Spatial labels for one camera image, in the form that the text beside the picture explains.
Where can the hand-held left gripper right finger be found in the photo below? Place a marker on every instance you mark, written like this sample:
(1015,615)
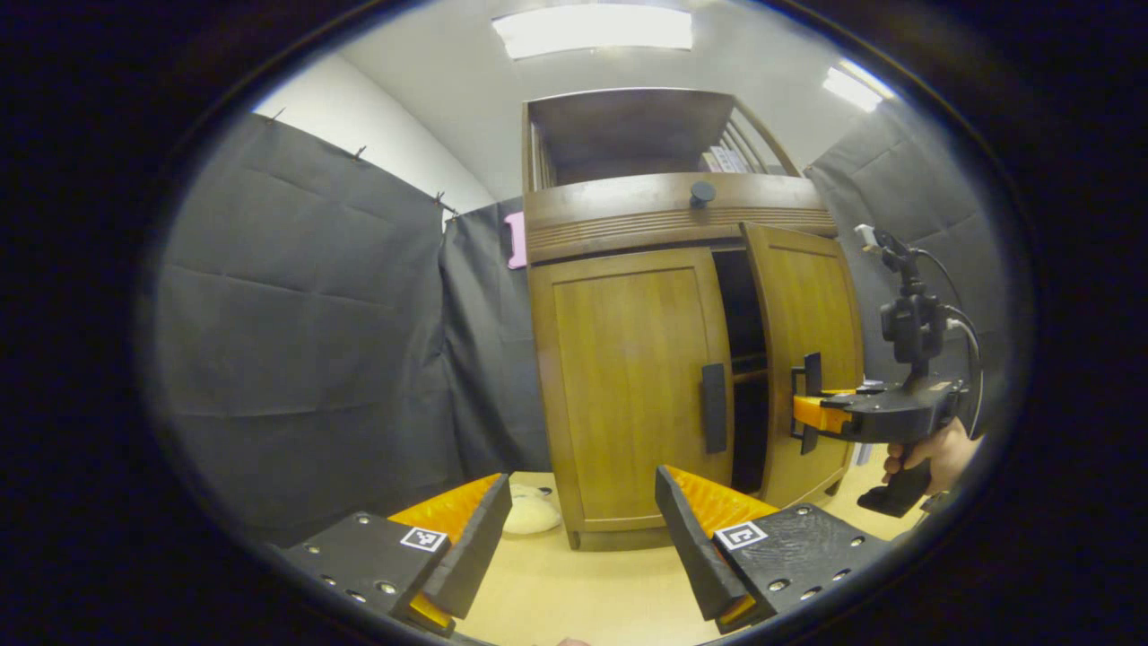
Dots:
(695,552)

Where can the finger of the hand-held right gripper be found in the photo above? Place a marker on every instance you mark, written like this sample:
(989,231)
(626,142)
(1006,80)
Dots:
(821,414)
(852,391)

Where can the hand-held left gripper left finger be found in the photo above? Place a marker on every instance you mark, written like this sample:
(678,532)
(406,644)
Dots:
(471,547)

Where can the wooden cabinet door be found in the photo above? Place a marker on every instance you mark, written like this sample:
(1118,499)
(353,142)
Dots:
(628,386)
(807,296)

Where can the wooden double-door shoe cabinet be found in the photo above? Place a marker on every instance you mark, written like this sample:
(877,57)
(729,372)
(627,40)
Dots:
(628,202)

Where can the cream plush toy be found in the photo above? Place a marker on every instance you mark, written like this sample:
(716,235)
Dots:
(531,513)

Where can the wooden inner shelf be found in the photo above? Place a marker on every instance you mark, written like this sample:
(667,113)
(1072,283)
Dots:
(749,370)

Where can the round black drawer knob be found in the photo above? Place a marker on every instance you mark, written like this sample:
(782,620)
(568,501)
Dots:
(702,194)

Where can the grey book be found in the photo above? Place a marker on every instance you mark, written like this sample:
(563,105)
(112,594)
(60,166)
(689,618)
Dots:
(739,160)

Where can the black backdrop cloth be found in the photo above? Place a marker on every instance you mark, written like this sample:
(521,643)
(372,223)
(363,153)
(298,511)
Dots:
(305,341)

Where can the white book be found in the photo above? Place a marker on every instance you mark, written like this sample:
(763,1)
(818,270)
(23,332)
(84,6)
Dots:
(723,160)

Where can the small tan book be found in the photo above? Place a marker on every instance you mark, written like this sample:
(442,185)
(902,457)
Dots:
(708,161)

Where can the small ceiling light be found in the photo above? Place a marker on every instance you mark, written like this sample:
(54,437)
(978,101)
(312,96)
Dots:
(856,87)

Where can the large ceiling light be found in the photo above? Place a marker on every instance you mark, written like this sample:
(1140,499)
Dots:
(592,29)

